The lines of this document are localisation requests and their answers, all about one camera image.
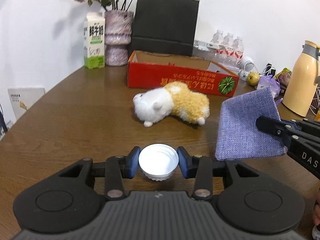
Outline snack packet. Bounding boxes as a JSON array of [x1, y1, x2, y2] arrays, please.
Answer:
[[273, 68, 292, 88]]

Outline white cables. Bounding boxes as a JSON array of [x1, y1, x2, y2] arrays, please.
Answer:
[[247, 61, 278, 77]]

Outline purple cloth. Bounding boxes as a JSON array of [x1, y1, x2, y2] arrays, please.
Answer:
[[215, 87, 286, 160]]

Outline orange cardboard box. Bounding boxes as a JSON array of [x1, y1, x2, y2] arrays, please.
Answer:
[[127, 50, 239, 97]]

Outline white booklet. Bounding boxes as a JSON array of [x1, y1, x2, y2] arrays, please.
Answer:
[[8, 87, 45, 120]]

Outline clear plastic food container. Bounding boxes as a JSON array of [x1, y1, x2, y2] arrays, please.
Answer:
[[192, 45, 215, 60]]

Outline yellow green pear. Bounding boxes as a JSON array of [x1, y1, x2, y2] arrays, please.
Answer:
[[246, 72, 260, 87]]

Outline white glove box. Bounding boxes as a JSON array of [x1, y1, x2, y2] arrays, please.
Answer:
[[193, 40, 225, 51]]

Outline yellow thermos jug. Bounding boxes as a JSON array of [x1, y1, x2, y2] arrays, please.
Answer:
[[283, 40, 319, 117]]

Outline purple textured vase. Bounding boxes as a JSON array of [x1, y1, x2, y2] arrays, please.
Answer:
[[105, 10, 133, 66]]

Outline white small device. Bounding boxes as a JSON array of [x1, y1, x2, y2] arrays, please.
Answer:
[[238, 56, 255, 80]]

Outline person's left hand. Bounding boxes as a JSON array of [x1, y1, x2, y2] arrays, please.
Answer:
[[312, 192, 320, 226]]

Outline water bottle right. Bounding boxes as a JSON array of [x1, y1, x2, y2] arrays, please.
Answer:
[[232, 36, 244, 66]]

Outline purple tissue pack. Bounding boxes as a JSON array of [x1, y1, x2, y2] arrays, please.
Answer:
[[256, 75, 280, 98]]

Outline water bottle middle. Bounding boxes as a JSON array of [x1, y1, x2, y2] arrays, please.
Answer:
[[221, 33, 234, 63]]

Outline white yellow plush toy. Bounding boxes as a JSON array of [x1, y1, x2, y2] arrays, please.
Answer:
[[133, 81, 210, 127]]

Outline water bottle left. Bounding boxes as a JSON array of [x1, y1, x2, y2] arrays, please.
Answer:
[[210, 30, 224, 49]]

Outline black paper bag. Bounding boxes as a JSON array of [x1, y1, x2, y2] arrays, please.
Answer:
[[129, 0, 199, 56]]

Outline fresh milk carton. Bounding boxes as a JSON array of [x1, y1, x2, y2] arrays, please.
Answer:
[[83, 12, 105, 69]]

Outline water bottle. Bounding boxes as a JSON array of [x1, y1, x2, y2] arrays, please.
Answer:
[[221, 33, 234, 63], [232, 36, 244, 66], [210, 30, 224, 49]]

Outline white bottle cap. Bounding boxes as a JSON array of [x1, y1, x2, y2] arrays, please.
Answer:
[[138, 144, 179, 181]]

